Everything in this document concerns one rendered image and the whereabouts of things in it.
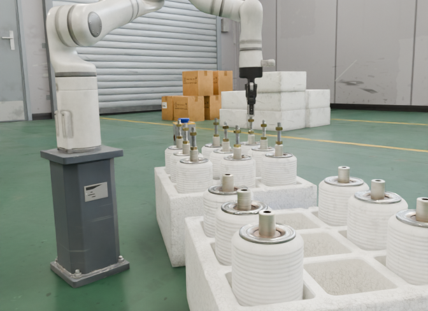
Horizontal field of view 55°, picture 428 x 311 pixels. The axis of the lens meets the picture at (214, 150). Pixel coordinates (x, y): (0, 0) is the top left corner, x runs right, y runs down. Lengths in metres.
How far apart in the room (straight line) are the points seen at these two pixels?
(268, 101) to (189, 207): 2.95
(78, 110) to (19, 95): 5.16
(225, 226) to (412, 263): 0.27
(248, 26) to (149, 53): 5.70
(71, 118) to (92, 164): 0.11
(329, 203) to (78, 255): 0.57
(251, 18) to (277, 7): 6.44
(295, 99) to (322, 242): 3.26
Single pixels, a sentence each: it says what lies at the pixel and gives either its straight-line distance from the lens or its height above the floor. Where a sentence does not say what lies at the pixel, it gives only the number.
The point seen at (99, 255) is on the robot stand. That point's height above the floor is 0.06.
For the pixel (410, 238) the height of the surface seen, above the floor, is 0.24.
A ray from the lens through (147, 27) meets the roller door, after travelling 7.00.
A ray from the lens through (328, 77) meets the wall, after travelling 7.02.
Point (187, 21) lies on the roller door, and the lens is 7.53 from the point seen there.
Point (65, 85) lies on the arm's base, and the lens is 0.99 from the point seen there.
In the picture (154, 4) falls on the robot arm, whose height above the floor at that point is 0.69.
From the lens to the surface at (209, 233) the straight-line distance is 0.78.
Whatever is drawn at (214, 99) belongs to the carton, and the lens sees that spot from 5.15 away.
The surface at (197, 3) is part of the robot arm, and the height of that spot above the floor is 0.69.
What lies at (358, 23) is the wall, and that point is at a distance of 6.83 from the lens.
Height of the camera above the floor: 0.45
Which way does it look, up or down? 9 degrees down
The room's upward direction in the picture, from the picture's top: 1 degrees counter-clockwise
